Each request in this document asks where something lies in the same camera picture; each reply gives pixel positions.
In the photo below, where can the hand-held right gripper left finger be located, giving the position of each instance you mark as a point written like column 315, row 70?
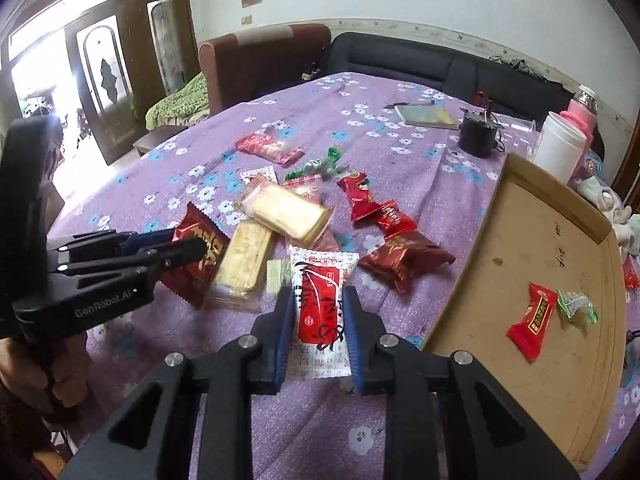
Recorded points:
column 285, row 340

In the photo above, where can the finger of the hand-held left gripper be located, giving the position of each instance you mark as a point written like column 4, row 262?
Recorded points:
column 170, row 257
column 147, row 239

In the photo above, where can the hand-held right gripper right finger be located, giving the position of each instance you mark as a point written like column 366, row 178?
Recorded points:
column 352, row 340

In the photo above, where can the dark red snack packet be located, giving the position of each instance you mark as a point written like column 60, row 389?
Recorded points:
column 405, row 260
column 192, row 285

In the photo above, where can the snack packets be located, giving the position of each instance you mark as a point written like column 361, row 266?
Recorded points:
column 322, row 305

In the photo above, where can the pink cartoon snack packet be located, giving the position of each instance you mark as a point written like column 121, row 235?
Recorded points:
column 260, row 175

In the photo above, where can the cardboard box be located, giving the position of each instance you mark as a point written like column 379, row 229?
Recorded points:
column 540, row 260

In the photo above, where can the person's left hand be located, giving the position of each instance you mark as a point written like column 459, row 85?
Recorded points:
column 72, row 370

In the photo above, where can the green white snack packet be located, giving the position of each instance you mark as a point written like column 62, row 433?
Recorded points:
column 277, row 275

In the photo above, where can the biscuit packet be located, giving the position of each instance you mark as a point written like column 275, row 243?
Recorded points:
column 290, row 215
column 242, row 260

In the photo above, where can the dark wooden stool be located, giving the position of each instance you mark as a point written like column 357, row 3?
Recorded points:
column 155, row 141

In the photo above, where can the pink clear snack packet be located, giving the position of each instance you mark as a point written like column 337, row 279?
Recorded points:
column 330, row 242

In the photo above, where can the wooden glass door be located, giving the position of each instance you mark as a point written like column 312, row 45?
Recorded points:
column 185, row 35
column 122, row 125

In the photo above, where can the red candy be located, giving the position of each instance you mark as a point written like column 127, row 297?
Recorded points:
column 532, row 320
column 395, row 220

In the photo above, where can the green blanket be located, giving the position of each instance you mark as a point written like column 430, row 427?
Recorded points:
column 180, row 100

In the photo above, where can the pink red snack packet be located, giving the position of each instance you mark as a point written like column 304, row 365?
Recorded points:
column 267, row 149

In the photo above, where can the green candy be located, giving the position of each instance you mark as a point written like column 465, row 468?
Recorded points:
column 320, row 162
column 577, row 306

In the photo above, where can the brown armchair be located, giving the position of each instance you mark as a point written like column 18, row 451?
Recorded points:
column 260, row 65

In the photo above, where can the notebook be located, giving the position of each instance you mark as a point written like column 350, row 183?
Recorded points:
column 430, row 116

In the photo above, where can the black cylindrical device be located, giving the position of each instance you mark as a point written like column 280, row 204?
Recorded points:
column 477, row 135

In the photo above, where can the white plastic jar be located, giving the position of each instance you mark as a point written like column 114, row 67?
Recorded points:
column 557, row 147

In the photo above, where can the pale green sock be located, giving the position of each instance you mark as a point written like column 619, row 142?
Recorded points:
column 595, row 192

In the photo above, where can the black sofa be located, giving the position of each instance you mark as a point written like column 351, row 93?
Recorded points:
column 425, row 65

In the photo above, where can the red plastic bag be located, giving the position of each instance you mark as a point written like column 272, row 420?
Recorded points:
column 631, row 272

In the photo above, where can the white sock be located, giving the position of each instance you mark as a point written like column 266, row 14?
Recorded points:
column 625, row 225

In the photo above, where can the pink sleeved bottle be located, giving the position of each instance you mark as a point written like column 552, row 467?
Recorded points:
column 582, row 115

